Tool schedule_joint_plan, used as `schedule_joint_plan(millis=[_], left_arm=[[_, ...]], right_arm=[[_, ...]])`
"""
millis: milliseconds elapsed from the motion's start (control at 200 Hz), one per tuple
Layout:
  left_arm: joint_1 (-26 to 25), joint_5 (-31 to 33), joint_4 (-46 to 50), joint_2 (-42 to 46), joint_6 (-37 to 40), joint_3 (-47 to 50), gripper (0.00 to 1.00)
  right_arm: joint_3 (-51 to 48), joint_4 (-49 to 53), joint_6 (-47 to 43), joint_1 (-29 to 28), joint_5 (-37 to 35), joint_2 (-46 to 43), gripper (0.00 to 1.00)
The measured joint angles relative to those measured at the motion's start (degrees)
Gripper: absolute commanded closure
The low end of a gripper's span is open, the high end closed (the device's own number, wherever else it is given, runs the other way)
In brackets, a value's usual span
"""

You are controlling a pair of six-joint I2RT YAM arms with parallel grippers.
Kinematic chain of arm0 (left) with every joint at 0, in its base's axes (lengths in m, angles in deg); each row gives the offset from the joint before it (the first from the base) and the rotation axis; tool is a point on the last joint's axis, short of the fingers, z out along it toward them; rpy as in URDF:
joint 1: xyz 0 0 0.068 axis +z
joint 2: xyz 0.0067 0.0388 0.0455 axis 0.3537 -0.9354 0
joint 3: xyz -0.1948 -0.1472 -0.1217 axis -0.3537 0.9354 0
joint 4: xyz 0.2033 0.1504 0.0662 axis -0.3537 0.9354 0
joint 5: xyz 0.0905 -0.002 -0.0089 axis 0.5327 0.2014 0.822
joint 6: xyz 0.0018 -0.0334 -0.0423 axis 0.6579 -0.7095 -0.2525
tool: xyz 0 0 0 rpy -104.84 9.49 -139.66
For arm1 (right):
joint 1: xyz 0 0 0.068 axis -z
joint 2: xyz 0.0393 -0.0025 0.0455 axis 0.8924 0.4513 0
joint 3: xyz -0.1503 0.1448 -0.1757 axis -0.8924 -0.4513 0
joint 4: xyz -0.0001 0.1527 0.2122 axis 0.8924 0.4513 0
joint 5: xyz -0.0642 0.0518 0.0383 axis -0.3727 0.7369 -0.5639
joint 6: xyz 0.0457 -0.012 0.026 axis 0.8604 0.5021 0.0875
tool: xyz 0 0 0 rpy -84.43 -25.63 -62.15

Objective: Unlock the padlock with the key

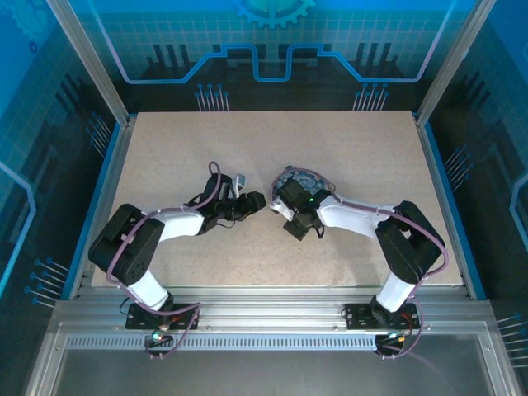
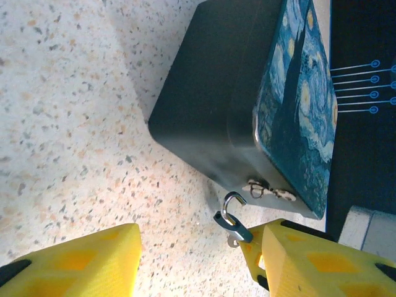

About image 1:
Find aluminium mounting beam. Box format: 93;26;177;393
53;284;494;333

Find aluminium frame post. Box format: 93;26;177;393
415;0;498;127
45;0;134;127

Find slotted cable duct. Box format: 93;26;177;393
64;336;383;351

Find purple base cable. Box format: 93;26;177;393
144;302;202;360
377;299;425;360

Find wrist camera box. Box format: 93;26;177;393
270;196;296;220
231;175;249;200

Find grey metal tray frame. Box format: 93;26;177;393
22;321;519;396

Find blue edge strip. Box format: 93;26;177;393
60;122;125;300
422;122;488;301

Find aluminium side rail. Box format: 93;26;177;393
413;115;475;299
68;117;137;300

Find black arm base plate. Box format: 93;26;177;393
342;303;419;331
125;303;201;331

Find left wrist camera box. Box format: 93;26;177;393
231;175;249;200

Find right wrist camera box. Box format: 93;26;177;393
270;196;296;220

